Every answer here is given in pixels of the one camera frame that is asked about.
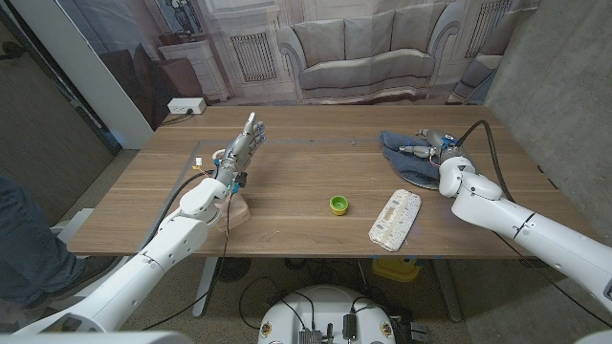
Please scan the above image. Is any beige wooden block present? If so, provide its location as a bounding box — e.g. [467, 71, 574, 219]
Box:
[214, 191, 251, 233]

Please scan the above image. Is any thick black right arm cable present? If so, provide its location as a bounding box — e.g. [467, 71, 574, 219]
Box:
[456, 118, 515, 204]

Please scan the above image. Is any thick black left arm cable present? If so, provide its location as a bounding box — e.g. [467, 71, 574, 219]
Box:
[141, 170, 216, 252]

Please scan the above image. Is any blue towel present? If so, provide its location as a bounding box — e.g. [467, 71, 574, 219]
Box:
[379, 130, 444, 186]

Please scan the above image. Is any black door handle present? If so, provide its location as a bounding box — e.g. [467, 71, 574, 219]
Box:
[0, 41, 26, 61]

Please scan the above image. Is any person leg in jeans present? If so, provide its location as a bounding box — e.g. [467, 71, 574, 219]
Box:
[0, 174, 88, 307]

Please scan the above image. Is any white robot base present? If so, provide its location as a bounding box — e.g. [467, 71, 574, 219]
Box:
[257, 285, 397, 344]

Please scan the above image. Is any white patterned snack packet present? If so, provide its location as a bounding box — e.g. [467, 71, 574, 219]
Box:
[367, 188, 423, 253]

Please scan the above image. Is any grey table leg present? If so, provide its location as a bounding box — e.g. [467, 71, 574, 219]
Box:
[432, 257, 463, 324]
[191, 257, 219, 319]

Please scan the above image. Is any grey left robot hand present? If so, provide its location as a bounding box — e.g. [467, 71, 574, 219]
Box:
[214, 112, 267, 187]

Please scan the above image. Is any printed living room backdrop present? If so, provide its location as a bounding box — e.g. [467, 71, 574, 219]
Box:
[55, 0, 541, 131]

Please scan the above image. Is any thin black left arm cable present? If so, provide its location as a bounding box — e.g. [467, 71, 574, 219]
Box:
[141, 188, 235, 332]

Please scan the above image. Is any white power strip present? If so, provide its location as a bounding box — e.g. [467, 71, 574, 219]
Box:
[166, 97, 208, 116]

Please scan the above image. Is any dark shoe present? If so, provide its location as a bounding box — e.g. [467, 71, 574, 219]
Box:
[26, 255, 120, 310]

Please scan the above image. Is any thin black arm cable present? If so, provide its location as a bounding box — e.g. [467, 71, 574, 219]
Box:
[492, 231, 612, 331]
[141, 188, 235, 332]

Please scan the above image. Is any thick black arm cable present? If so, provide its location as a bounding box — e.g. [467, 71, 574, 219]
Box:
[141, 170, 216, 252]
[456, 118, 515, 204]

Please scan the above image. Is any white paper plate gold rim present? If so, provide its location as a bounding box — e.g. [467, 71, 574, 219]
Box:
[399, 171, 441, 191]

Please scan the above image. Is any small green cup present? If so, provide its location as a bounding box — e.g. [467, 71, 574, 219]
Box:
[329, 195, 350, 217]

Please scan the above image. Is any round black fan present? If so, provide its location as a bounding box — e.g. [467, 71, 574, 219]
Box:
[214, 257, 252, 284]

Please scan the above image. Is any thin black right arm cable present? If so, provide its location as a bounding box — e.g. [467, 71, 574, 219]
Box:
[492, 231, 612, 331]

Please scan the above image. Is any yellow object under table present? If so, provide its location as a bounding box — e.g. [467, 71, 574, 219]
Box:
[371, 257, 422, 283]

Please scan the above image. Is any black floor cable loop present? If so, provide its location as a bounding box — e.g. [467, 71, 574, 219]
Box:
[238, 276, 317, 332]

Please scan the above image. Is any black power strip cable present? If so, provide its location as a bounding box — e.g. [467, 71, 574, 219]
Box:
[160, 109, 195, 127]

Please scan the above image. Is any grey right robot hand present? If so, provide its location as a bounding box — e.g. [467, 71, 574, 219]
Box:
[399, 127, 472, 166]

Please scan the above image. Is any white robot torso edge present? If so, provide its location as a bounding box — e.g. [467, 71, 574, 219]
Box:
[0, 331, 195, 344]

